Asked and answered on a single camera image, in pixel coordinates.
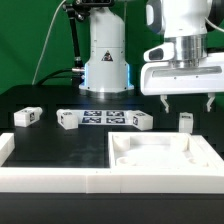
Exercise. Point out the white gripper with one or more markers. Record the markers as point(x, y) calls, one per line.
point(159, 76)

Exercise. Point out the white square tabletop part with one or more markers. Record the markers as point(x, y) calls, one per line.
point(156, 151)

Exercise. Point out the sheet of fiducial markers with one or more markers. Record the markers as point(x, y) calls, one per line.
point(102, 117)

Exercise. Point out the white U-shaped obstacle fence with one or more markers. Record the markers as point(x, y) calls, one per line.
point(111, 180)

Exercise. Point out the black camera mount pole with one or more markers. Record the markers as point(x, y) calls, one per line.
point(75, 13)

